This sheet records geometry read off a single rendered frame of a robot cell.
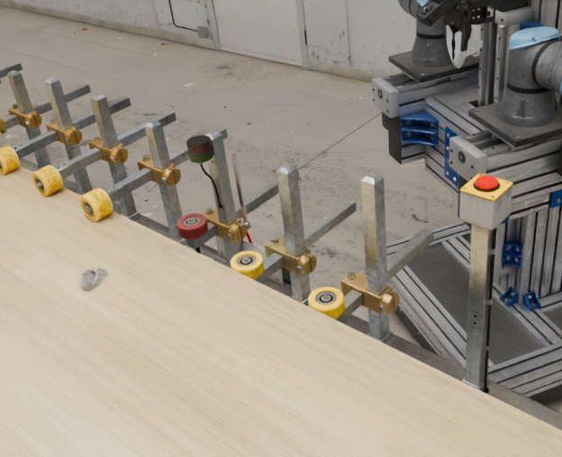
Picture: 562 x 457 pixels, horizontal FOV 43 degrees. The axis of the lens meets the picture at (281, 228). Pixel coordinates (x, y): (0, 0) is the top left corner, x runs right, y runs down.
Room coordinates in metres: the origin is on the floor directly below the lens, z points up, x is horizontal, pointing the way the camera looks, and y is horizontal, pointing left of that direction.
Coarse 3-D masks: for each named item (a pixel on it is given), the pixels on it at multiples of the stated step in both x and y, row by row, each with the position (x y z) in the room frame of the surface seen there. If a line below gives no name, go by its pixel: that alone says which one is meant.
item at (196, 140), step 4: (196, 136) 1.64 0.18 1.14; (200, 136) 1.64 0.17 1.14; (204, 136) 1.63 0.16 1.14; (192, 140) 1.62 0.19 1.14; (196, 140) 1.62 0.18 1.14; (200, 140) 1.61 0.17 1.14; (204, 140) 1.61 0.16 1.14; (192, 144) 1.60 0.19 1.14; (196, 144) 1.59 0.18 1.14; (200, 144) 1.59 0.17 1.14; (208, 160) 1.64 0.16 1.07; (212, 160) 1.63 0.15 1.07; (200, 164) 1.61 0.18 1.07; (216, 164) 1.62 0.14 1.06; (204, 172) 1.61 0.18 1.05; (208, 176) 1.62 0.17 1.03; (212, 180) 1.62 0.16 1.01; (216, 188) 1.63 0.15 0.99; (216, 192) 1.63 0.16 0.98; (220, 204) 1.63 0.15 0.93; (220, 208) 1.63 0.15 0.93
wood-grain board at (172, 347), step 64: (0, 192) 1.93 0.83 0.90; (64, 192) 1.88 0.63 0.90; (0, 256) 1.58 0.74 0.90; (64, 256) 1.54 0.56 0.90; (128, 256) 1.50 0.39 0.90; (192, 256) 1.46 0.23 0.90; (0, 320) 1.31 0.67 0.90; (64, 320) 1.27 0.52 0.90; (128, 320) 1.24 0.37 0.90; (192, 320) 1.21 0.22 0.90; (256, 320) 1.18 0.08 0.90; (320, 320) 1.16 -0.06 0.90; (0, 384) 1.09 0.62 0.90; (64, 384) 1.07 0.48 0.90; (128, 384) 1.04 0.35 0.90; (192, 384) 1.02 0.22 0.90; (256, 384) 0.99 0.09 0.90; (320, 384) 0.97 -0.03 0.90; (384, 384) 0.95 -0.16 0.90; (448, 384) 0.93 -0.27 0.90; (0, 448) 0.92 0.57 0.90; (64, 448) 0.90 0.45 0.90; (128, 448) 0.88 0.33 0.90; (192, 448) 0.86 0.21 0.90; (256, 448) 0.84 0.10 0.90; (320, 448) 0.82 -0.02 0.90; (384, 448) 0.80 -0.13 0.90; (448, 448) 0.79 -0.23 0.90; (512, 448) 0.77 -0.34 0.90
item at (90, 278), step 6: (90, 270) 1.45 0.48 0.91; (96, 270) 1.43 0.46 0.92; (102, 270) 1.44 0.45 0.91; (84, 276) 1.42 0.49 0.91; (90, 276) 1.41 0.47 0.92; (96, 276) 1.42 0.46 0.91; (102, 276) 1.42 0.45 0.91; (84, 282) 1.40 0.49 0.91; (90, 282) 1.40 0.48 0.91; (96, 282) 1.39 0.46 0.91; (90, 288) 1.37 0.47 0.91
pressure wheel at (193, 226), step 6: (186, 216) 1.64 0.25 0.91; (192, 216) 1.64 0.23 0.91; (198, 216) 1.63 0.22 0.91; (204, 216) 1.63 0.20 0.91; (180, 222) 1.61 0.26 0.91; (186, 222) 1.62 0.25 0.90; (192, 222) 1.61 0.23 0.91; (198, 222) 1.61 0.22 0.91; (204, 222) 1.60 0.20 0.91; (180, 228) 1.59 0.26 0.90; (186, 228) 1.58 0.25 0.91; (192, 228) 1.58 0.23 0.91; (198, 228) 1.58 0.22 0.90; (204, 228) 1.59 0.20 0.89; (180, 234) 1.59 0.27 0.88; (186, 234) 1.58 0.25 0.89; (192, 234) 1.58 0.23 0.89; (198, 234) 1.58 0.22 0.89; (204, 234) 1.59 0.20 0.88; (198, 252) 1.61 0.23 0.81
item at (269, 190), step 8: (272, 184) 1.83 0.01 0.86; (256, 192) 1.80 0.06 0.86; (264, 192) 1.79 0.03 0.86; (272, 192) 1.81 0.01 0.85; (248, 200) 1.75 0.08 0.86; (256, 200) 1.76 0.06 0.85; (264, 200) 1.78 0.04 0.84; (240, 208) 1.72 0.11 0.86; (248, 208) 1.74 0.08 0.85; (256, 208) 1.76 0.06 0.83; (240, 216) 1.71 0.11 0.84; (208, 224) 1.66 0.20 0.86; (208, 232) 1.63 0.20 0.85; (216, 232) 1.65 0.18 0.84; (192, 240) 1.59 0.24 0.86; (200, 240) 1.61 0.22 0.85
